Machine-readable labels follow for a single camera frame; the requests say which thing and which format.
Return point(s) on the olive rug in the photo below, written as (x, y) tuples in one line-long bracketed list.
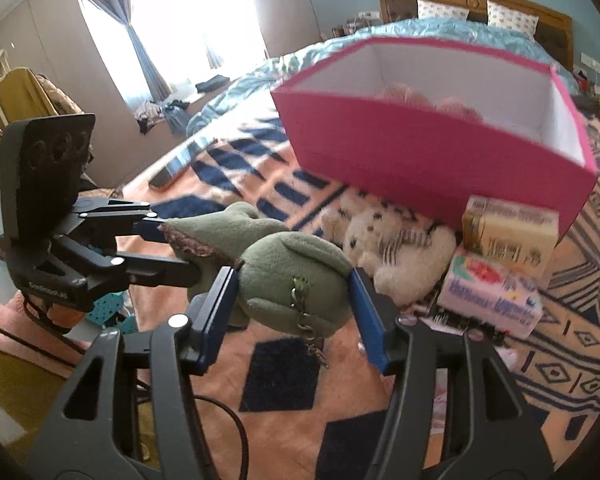
[(15, 375)]

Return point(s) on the patterned orange blanket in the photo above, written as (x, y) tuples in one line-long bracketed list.
[(570, 310)]

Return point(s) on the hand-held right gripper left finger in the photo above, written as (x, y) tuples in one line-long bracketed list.
[(215, 305)]

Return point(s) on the bedside clutter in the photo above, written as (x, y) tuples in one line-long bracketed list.
[(355, 24)]

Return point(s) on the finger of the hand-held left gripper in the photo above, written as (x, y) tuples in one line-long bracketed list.
[(155, 272), (145, 226)]

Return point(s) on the nightstand clutter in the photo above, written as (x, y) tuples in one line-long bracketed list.
[(595, 95)]

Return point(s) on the pink cardboard box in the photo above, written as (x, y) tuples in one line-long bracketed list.
[(430, 155)]

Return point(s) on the green plush toy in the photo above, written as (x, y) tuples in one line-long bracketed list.
[(290, 280)]

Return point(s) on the light blue quilt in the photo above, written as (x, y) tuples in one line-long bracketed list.
[(280, 67)]

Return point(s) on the yellow hanging garment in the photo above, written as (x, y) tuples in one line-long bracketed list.
[(20, 95)]

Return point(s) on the pink floral tissue pack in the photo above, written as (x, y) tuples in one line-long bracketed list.
[(485, 290)]

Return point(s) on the white wall switch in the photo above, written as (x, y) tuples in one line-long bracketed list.
[(591, 62)]

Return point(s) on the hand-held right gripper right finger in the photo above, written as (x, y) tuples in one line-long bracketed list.
[(370, 320)]

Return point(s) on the teal perforated basket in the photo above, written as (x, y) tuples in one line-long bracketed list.
[(105, 312)]

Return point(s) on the pink plush toy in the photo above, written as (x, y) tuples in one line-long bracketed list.
[(450, 107)]

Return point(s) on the dark rectangular case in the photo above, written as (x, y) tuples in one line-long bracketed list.
[(170, 170)]

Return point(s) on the cream tissue pack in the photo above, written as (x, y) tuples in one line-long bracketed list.
[(515, 240)]

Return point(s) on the wooden headboard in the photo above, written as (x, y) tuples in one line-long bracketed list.
[(555, 25)]

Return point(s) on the pink towel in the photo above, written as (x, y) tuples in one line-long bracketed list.
[(10, 320)]

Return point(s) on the pile of clothes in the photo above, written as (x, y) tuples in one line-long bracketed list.
[(172, 115)]

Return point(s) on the white plush toy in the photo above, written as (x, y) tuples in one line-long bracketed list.
[(410, 260)]

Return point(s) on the white dotted pillow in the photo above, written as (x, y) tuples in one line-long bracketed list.
[(512, 19), (442, 11)]

